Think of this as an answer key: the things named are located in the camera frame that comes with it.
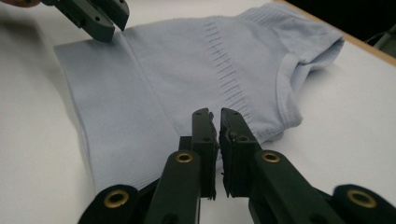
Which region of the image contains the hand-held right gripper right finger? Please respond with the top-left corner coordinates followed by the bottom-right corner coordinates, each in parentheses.
top-left (219, 107), bottom-right (262, 199)

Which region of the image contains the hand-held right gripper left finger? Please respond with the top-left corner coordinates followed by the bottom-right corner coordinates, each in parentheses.
top-left (178, 107), bottom-right (219, 200)

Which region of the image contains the light blue tank top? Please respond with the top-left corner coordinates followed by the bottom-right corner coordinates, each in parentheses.
top-left (53, 2), bottom-right (346, 195)

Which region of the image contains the wooden table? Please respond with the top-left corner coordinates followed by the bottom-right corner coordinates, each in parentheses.
top-left (274, 0), bottom-right (396, 68)

